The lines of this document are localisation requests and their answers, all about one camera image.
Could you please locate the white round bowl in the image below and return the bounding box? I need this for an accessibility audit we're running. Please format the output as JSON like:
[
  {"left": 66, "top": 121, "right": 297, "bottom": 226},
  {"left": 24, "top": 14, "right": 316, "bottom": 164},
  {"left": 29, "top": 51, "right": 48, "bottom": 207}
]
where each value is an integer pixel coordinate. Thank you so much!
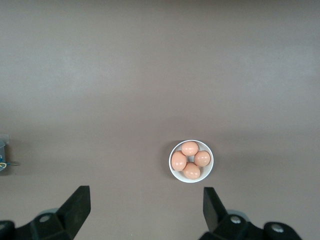
[{"left": 168, "top": 139, "right": 215, "bottom": 185}]

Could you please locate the brown egg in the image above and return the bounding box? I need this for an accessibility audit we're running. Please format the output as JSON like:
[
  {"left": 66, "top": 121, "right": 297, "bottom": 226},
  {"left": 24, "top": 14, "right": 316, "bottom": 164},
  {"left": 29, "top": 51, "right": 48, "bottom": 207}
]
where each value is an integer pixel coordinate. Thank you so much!
[
  {"left": 181, "top": 141, "right": 200, "bottom": 157},
  {"left": 171, "top": 150, "right": 188, "bottom": 172},
  {"left": 193, "top": 150, "right": 211, "bottom": 168},
  {"left": 182, "top": 162, "right": 201, "bottom": 180}
]

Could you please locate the clear plastic egg carton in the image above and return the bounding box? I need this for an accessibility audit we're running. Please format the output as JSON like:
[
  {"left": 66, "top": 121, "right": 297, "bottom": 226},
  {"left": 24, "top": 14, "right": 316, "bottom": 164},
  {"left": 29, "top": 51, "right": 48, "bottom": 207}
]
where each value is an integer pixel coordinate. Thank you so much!
[{"left": 0, "top": 133, "right": 21, "bottom": 176}]

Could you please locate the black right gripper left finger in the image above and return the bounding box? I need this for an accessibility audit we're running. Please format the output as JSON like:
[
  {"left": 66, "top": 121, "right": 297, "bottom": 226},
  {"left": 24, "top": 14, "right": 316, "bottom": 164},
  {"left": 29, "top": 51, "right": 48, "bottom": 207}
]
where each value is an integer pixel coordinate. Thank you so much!
[{"left": 0, "top": 185, "right": 91, "bottom": 240}]

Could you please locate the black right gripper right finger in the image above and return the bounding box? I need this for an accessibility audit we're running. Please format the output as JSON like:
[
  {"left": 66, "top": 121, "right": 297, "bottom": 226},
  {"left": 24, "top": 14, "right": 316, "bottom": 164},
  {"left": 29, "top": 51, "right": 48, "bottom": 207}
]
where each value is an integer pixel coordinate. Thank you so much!
[{"left": 199, "top": 186, "right": 302, "bottom": 240}]

